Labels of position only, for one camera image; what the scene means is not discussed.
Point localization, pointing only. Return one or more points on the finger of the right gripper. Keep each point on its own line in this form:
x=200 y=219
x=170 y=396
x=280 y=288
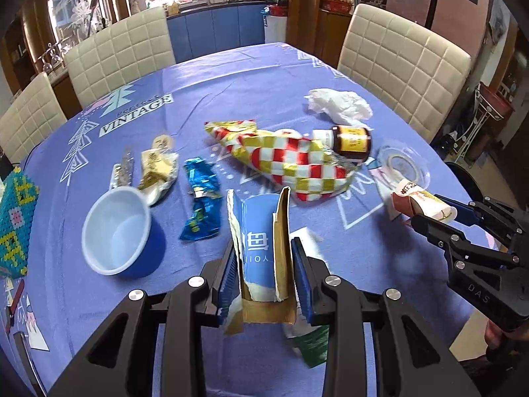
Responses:
x=464 y=213
x=456 y=247

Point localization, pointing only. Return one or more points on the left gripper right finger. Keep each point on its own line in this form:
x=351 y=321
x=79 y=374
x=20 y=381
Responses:
x=410 y=359

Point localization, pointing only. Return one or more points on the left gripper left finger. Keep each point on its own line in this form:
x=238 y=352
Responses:
x=118 y=359

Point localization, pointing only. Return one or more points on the brown paper cup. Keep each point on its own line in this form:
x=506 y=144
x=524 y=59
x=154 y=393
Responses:
x=410 y=199

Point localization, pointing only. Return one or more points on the clear plastic lid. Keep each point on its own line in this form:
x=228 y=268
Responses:
x=397 y=161

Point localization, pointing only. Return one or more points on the blue plastic cup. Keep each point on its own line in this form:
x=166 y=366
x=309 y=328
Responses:
x=120 y=237

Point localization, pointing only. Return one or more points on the brown glass medicine bottle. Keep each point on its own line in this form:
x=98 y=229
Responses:
x=347 y=141

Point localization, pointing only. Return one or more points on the red yellow checkered snack bag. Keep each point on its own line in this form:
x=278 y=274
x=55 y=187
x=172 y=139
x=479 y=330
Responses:
x=306 y=166

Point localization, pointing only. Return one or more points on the blue foil wrapper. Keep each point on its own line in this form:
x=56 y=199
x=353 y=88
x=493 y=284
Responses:
x=205 y=220

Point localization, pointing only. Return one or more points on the torn blue cardboard box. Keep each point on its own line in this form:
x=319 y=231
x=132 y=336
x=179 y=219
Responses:
x=260 y=232

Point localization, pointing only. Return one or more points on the yellow white snack wrapper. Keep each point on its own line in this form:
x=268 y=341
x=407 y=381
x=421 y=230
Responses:
x=159 y=171

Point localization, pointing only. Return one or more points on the white trash bin red lid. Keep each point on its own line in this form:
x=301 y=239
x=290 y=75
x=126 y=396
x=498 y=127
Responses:
x=275 y=23

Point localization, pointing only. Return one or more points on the green white paper scrap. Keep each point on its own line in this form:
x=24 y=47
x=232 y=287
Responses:
x=308 y=342

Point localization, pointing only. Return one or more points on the white metal stand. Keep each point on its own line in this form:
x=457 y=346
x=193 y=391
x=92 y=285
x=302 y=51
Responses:
x=486 y=105

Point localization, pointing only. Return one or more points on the cream chair right side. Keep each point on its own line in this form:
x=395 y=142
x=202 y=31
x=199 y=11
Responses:
x=417 y=73

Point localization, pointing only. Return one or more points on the cream chair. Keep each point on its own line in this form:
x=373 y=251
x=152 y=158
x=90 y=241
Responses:
x=417 y=73
x=31 y=118
x=121 y=53

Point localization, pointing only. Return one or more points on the crumpled white tissue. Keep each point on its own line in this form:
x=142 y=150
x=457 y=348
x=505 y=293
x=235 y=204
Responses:
x=343 y=107

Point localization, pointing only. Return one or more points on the blue printed tablecloth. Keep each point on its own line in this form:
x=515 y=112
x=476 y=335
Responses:
x=243 y=111

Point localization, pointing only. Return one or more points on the silver foil wrapper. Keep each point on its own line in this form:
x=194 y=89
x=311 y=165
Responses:
x=122 y=172

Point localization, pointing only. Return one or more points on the teal beaded tissue box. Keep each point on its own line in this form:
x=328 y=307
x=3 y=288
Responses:
x=18 y=205

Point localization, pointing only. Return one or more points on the pink brown refrigerator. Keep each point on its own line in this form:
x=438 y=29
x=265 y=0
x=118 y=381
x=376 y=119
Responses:
x=463 y=22

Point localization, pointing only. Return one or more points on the small beige wrapper piece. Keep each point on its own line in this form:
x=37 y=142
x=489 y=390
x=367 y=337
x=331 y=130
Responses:
x=163 y=143

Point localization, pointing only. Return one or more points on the cream chair far left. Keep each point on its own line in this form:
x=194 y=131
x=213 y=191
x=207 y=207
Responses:
x=31 y=118

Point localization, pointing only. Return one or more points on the cream chair far middle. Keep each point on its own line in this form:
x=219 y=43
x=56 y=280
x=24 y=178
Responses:
x=121 y=53

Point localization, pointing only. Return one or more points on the blue kitchen cabinet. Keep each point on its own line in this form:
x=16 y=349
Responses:
x=212 y=29

